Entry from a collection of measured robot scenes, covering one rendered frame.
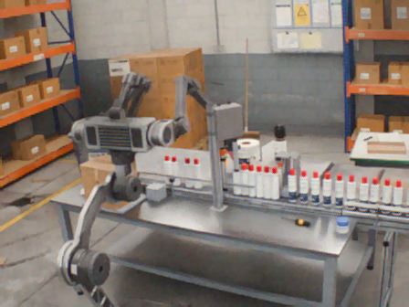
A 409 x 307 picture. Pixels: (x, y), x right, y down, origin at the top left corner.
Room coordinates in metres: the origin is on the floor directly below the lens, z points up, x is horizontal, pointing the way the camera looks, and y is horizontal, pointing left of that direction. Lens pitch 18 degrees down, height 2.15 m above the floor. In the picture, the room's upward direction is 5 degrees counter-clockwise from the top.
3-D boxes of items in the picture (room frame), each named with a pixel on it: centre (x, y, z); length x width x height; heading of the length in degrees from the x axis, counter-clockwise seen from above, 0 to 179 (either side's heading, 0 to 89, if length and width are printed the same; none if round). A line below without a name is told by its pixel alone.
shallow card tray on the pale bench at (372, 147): (3.85, -1.54, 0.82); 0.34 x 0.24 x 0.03; 71
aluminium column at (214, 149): (2.94, -0.07, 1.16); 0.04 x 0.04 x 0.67; 59
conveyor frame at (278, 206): (3.09, -0.10, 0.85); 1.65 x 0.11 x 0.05; 59
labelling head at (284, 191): (2.94, -0.51, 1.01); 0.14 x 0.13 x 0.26; 59
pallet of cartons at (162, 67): (6.97, 0.54, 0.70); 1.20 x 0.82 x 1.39; 71
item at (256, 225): (3.32, -0.10, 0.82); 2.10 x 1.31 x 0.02; 59
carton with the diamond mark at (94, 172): (3.16, 0.64, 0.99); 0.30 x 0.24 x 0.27; 54
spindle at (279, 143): (3.51, -0.56, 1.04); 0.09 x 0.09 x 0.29
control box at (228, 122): (2.96, -0.15, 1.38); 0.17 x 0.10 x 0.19; 114
